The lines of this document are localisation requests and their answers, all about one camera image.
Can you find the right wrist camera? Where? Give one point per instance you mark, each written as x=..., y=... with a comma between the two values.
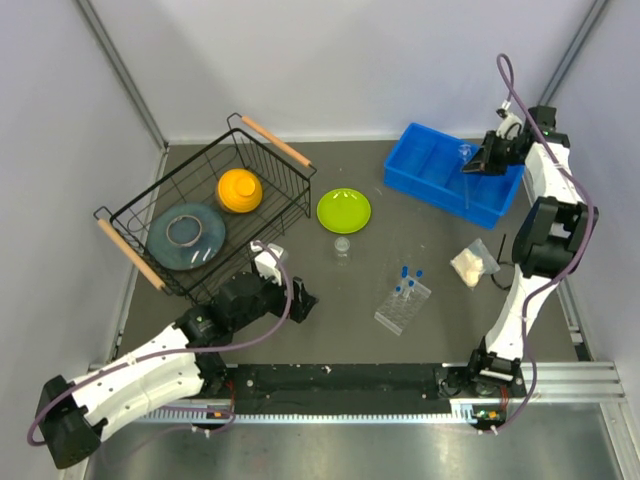
x=511, y=125

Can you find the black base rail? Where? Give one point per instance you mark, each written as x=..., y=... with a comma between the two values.
x=342, y=392

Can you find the beige sponge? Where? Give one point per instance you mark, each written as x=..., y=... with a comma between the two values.
x=474, y=262

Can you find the black wire basket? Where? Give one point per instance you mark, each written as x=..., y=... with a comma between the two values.
x=285, y=175

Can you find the clear test tube rack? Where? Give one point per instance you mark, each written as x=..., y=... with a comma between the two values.
x=396, y=313

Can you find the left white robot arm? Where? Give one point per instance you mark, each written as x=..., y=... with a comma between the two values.
x=76, y=416

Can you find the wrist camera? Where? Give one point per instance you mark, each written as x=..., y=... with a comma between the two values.
x=265, y=261
x=511, y=125

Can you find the orange ribbed bowl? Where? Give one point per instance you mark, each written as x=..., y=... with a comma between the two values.
x=239, y=191

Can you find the glass thistle funnel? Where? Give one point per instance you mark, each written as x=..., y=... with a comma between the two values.
x=465, y=155

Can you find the black wire stand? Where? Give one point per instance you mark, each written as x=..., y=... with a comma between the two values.
x=502, y=262

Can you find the blue ceramic plate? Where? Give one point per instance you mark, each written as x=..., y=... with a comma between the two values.
x=186, y=236

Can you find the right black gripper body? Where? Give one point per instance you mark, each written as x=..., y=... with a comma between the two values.
x=503, y=153

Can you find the green plastic plate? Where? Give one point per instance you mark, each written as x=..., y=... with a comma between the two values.
x=343, y=211

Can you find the blue plastic bin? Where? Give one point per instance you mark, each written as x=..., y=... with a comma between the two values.
x=426, y=164

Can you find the clear glass bottle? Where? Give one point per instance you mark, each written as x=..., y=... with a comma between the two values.
x=342, y=250

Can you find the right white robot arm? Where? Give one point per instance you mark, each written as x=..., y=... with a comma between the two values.
x=546, y=244

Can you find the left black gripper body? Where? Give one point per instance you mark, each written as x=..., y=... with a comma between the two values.
x=295, y=312

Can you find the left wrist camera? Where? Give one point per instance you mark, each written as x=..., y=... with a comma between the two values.
x=265, y=261

